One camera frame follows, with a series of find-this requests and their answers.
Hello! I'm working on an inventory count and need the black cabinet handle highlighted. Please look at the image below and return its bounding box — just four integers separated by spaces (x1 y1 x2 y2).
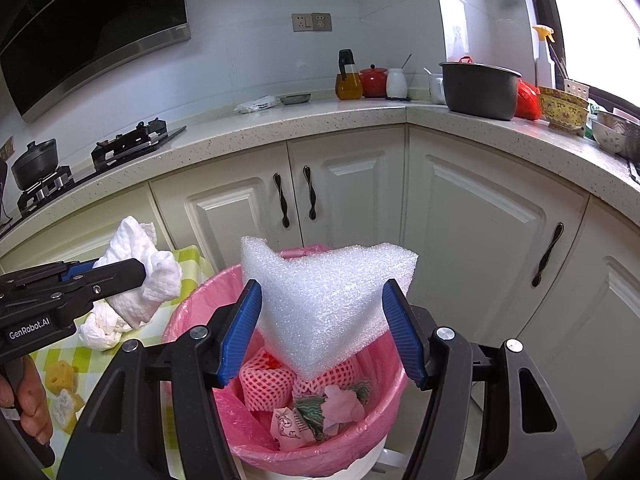
272 172 291 228
531 223 565 288
302 165 318 221

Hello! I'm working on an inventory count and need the large white foam block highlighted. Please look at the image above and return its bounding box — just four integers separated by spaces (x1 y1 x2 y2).
240 236 419 382

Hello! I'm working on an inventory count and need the person's left hand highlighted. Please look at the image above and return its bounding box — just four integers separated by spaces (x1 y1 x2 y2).
0 357 54 447

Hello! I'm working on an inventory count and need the white plastic bag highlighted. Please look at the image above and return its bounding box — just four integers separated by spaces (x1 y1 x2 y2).
235 95 278 114

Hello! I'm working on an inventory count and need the glass oil bottle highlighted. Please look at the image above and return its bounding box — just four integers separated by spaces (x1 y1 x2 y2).
335 49 363 101

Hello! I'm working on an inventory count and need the white tissue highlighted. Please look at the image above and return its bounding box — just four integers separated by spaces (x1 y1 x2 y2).
92 216 183 328
77 302 133 352

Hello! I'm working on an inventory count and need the yellow patterned bowl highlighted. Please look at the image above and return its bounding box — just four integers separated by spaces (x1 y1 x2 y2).
537 86 591 133

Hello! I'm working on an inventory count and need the black cooking pot with lid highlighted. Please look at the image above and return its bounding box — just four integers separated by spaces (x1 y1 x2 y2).
11 140 58 191

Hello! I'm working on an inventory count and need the white speckled countertop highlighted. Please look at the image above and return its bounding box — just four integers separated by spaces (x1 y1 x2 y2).
0 95 640 261

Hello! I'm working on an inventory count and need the paper tissue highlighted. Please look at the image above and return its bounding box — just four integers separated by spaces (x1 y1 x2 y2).
321 385 367 428

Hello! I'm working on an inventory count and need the trash bin with pink bag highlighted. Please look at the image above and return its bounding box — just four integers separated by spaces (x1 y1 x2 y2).
161 244 416 480

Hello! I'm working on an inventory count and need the green patterned cloth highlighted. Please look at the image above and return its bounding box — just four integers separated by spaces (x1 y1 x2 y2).
292 379 375 443

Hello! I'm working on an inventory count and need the grey inner cooker pot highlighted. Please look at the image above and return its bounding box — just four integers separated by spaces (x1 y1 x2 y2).
439 56 523 121

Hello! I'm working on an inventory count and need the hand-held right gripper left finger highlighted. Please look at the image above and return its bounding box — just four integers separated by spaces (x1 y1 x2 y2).
56 280 263 480

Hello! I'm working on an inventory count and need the red lidded pot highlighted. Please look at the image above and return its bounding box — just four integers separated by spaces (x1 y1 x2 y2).
360 64 389 98

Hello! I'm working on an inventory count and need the yellow sponge piece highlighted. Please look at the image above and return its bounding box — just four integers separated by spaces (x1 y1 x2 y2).
51 389 86 431
45 359 78 392

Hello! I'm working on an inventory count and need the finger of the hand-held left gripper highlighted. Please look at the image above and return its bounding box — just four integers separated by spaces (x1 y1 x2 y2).
60 259 103 283
50 258 147 313

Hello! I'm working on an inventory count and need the crushed printed paper cup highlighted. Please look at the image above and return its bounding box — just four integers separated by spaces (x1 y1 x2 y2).
271 406 307 452

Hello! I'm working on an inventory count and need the small pink foam net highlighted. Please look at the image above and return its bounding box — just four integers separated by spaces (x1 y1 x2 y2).
292 355 362 396

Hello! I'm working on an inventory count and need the black glass gas cooktop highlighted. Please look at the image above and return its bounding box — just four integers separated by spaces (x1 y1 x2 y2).
0 125 187 233

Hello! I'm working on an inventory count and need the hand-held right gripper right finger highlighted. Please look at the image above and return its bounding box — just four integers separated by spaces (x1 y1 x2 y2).
381 279 587 480

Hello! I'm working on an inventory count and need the white spray bottle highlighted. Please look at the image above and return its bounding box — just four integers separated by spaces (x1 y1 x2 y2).
532 24 558 88

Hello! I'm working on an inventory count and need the large pink foam net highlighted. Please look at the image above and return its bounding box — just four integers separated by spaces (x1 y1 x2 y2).
239 350 297 413

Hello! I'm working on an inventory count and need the green checked tablecloth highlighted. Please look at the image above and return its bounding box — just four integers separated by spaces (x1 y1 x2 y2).
27 244 203 461

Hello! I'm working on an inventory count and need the white jar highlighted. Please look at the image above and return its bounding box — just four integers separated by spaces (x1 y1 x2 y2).
385 67 407 99

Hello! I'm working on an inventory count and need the black range hood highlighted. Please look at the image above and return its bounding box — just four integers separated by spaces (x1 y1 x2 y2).
0 0 192 123

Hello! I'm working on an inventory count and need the white cup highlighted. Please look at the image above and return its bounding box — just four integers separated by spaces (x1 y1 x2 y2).
427 72 447 106

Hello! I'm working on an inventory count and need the white lower kitchen cabinet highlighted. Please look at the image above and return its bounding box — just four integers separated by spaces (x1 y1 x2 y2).
0 125 640 480

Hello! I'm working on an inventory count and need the metal bowl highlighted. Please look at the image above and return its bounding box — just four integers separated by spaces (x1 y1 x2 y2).
592 111 640 158

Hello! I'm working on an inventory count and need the red plastic bag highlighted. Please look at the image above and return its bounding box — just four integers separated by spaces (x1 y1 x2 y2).
515 79 542 121

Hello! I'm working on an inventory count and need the kitchen window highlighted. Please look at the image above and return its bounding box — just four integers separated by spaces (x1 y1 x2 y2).
520 0 640 111

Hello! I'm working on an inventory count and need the black burner grate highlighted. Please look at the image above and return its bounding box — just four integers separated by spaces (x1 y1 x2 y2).
17 165 76 213
90 117 168 168

